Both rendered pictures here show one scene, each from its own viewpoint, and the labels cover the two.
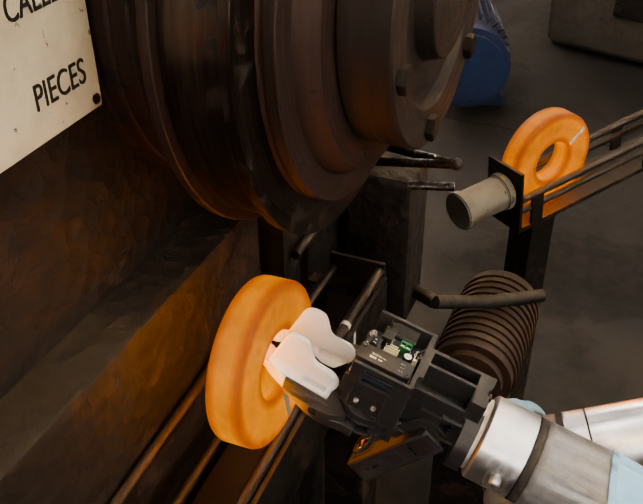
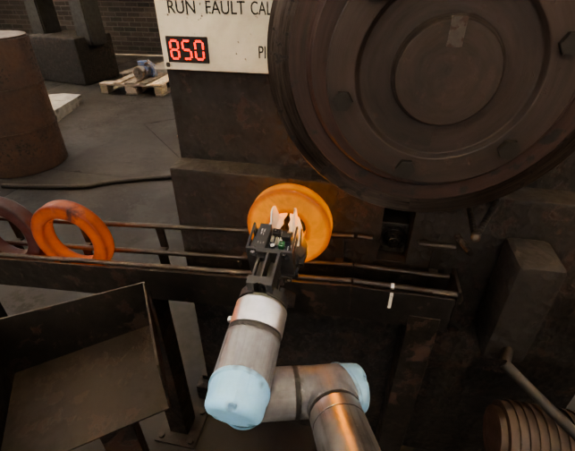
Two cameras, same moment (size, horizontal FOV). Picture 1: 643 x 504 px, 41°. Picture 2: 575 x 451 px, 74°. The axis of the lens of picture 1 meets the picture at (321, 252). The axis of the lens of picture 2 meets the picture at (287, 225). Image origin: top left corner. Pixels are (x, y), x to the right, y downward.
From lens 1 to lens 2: 0.72 m
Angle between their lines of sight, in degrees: 63
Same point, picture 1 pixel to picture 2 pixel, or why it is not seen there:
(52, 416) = (219, 171)
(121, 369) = (257, 183)
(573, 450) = (242, 341)
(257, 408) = not seen: hidden behind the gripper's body
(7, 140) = (240, 61)
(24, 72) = (255, 38)
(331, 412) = not seen: hidden behind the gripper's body
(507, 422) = (250, 302)
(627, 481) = (229, 378)
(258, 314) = (275, 191)
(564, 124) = not seen: outside the picture
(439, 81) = (451, 153)
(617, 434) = (329, 422)
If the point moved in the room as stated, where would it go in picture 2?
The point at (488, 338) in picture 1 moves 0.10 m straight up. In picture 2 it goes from (522, 425) to (542, 392)
